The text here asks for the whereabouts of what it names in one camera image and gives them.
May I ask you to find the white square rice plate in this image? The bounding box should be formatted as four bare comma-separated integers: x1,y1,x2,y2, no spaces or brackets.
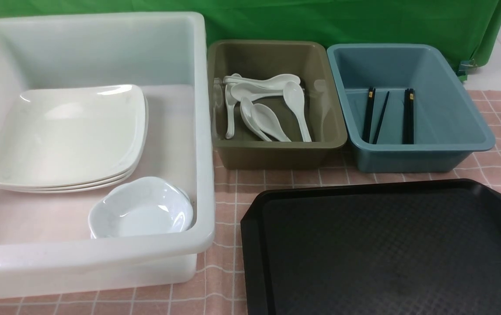
0,84,146,187

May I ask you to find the white round sauce dish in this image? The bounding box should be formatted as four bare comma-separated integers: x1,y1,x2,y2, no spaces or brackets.
88,176,194,238

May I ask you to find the white ceramic soup spoon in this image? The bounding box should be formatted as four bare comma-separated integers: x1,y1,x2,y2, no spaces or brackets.
252,103,291,142

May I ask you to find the upper white square plate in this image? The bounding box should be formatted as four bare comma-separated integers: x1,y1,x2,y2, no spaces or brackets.
1,97,149,187

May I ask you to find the lower white square plate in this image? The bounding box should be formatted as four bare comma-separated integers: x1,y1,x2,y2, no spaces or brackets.
0,171,133,194

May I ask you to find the large white plastic bin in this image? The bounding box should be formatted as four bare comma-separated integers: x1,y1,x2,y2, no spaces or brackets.
0,12,215,299

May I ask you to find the white spoon left vertical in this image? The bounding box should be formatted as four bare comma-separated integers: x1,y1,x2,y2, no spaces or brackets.
224,84,238,140

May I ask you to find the white spoon centre diagonal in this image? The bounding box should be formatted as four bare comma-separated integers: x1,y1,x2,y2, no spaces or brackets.
239,97,272,142

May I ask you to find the white spoon diagonal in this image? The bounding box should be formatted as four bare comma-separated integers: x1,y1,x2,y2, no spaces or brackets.
239,97,272,142
283,80,312,142

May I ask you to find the white spoon middle horizontal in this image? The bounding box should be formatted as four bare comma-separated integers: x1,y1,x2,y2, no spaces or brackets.
230,83,284,102

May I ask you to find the white spoon horizontal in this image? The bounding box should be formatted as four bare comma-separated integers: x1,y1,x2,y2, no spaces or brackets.
223,73,301,90
230,83,284,102

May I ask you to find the pink checkered tablecloth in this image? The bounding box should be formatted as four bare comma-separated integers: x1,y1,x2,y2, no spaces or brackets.
0,90,501,315

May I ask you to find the white spoon top horizontal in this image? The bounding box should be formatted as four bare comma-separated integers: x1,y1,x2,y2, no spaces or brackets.
223,73,301,90

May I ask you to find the white spoon right diagonal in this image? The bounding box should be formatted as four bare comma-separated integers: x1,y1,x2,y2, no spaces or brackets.
283,80,312,142

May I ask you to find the olive brown plastic bin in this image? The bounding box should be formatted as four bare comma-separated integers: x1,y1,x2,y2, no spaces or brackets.
207,39,347,170

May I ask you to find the black chopstick far left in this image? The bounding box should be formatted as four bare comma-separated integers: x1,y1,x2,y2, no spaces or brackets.
361,87,376,143

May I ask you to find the black chopstick slanted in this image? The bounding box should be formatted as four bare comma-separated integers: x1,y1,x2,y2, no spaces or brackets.
372,91,390,144

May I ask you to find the blue plastic bin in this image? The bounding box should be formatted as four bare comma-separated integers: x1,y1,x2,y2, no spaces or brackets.
327,43,496,173

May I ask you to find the black chopstick right pair left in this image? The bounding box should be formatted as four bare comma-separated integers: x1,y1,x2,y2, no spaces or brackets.
402,88,411,145

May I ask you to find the black chopstick pair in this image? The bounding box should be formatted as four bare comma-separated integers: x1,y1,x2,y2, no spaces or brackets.
408,88,414,145
402,88,411,145

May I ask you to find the black serving tray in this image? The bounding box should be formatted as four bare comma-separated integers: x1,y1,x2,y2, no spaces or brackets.
240,178,501,315

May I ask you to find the metal clamp on backdrop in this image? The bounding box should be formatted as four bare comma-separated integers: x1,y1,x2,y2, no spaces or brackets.
457,59,479,77

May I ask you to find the green backdrop cloth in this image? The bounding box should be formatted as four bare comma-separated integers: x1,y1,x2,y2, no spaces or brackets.
0,0,501,72

